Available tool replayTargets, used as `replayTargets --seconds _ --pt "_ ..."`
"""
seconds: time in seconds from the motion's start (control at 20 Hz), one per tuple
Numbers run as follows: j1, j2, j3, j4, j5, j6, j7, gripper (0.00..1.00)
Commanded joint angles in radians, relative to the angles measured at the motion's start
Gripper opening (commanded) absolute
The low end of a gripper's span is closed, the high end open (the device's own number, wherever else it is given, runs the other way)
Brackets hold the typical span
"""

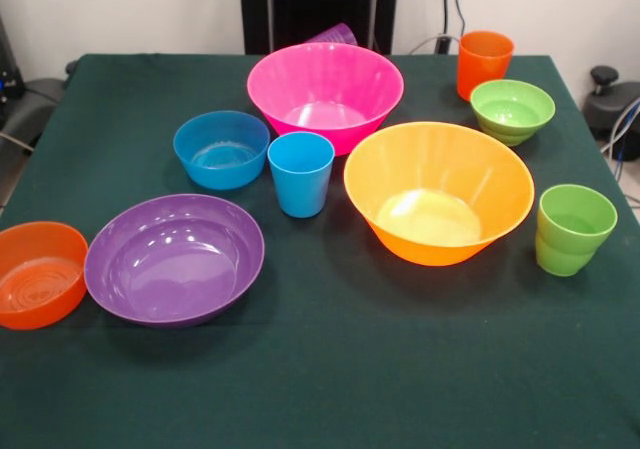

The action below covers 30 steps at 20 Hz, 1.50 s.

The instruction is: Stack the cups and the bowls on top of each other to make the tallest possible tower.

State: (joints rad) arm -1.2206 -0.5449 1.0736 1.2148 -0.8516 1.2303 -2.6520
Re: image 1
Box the orange plastic bowl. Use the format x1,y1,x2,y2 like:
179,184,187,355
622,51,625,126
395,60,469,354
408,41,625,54
0,221,89,332

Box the blue and white cables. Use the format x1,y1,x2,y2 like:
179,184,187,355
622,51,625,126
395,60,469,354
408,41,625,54
599,96,640,180

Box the grey cable with plug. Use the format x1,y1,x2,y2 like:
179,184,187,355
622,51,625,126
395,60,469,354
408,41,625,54
407,32,461,56

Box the purple plastic cup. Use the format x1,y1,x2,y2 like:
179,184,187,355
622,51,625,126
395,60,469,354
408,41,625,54
304,22,359,48

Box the purple plastic bowl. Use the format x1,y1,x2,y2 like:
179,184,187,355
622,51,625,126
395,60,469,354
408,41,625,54
83,193,266,331

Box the dark equipment box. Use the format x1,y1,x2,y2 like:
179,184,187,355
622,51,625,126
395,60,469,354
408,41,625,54
0,13,26,106

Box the green plastic bowl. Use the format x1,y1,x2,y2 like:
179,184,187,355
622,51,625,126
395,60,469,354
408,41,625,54
469,79,557,147

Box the grey chair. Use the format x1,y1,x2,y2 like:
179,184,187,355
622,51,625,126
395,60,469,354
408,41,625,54
0,76,66,155

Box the dark green tablecloth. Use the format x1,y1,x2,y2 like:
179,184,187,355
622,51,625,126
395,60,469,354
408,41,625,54
0,53,640,449

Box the pink plastic bowl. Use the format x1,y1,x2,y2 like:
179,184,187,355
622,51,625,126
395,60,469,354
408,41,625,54
246,42,405,157

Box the blue plastic cup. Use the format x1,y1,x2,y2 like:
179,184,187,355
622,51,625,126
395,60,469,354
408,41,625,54
267,131,336,219

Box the orange plastic cup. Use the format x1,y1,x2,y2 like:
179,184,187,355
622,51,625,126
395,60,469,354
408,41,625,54
456,31,515,101

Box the yellow plastic bowl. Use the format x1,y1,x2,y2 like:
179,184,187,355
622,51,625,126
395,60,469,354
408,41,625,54
343,121,536,268

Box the green plastic cup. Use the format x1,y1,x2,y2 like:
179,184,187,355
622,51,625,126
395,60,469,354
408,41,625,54
534,184,619,277

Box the blue plastic bowl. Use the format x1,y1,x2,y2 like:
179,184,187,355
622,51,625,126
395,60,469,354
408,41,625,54
173,110,271,191

